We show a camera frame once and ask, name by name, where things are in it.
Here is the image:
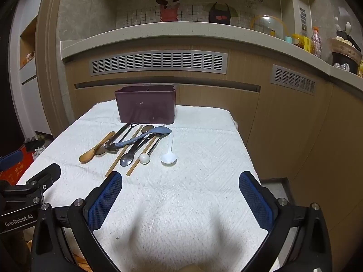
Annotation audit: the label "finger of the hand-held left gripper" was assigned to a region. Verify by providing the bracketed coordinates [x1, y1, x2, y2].
[15, 163, 62, 205]
[0, 151, 24, 171]

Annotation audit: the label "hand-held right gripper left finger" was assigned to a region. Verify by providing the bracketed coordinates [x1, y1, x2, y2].
[30, 171, 123, 272]

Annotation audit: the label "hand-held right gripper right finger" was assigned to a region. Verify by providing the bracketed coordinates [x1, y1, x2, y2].
[239, 171, 333, 272]

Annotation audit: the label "wooden chopstick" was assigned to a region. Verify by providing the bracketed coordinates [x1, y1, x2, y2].
[126, 136, 158, 177]
[105, 125, 143, 177]

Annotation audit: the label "wooden spoon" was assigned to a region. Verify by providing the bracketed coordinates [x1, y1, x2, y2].
[79, 131, 116, 164]

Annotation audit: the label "metal spoon with smiley handle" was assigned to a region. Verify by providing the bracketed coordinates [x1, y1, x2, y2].
[120, 134, 155, 167]

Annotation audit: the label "plain metal spoon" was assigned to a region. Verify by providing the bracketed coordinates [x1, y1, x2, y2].
[133, 125, 155, 148]
[94, 122, 132, 157]

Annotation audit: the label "black spoon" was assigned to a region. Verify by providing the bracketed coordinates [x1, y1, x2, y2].
[106, 123, 134, 151]

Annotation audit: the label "white plastic spoon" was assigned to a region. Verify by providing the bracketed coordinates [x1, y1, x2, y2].
[161, 134, 178, 165]

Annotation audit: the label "blue plastic spoon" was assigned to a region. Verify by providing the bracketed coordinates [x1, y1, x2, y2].
[115, 126, 172, 148]

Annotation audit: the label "maroon plastic utensil holder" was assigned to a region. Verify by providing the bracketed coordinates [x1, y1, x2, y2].
[115, 85, 177, 124]

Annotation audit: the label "red cardboard box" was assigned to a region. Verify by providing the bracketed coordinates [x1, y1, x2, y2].
[0, 144, 34, 182]

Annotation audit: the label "white sneaker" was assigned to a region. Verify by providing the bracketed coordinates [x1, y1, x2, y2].
[31, 146, 46, 160]

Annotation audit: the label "dark shoes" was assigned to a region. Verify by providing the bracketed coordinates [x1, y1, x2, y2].
[24, 135, 43, 146]

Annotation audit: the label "white textured table cloth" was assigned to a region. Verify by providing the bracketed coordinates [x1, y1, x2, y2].
[15, 99, 284, 272]

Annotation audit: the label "wooden counter cabinet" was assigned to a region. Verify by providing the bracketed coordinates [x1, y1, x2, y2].
[64, 45, 363, 261]

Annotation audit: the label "white shelf unit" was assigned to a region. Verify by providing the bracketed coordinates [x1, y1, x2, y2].
[10, 14, 39, 136]

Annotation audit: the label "small grey vent grille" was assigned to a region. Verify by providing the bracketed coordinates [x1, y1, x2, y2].
[270, 65, 316, 95]

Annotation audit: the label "long grey vent grille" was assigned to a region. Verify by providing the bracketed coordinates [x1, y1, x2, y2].
[90, 50, 228, 76]

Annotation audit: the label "black pot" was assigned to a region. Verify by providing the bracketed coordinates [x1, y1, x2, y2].
[332, 51, 359, 74]

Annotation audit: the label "yellow jar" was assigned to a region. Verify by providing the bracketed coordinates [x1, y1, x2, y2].
[292, 33, 311, 52]

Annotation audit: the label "clear bottle with orange cap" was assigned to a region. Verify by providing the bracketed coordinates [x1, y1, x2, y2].
[311, 27, 322, 57]

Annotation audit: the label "glass lid with yellow rim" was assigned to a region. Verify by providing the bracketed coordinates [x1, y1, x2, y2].
[250, 15, 288, 39]

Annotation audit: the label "beige woven basket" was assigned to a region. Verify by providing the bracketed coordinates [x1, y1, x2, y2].
[327, 35, 362, 60]

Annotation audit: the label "black object with white top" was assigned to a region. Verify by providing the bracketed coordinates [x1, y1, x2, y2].
[336, 22, 355, 44]

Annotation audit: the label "white slotted wall panel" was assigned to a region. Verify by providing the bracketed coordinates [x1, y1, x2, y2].
[299, 6, 308, 32]

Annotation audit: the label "cartoon wall poster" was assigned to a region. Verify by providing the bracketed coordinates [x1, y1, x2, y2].
[116, 0, 281, 30]

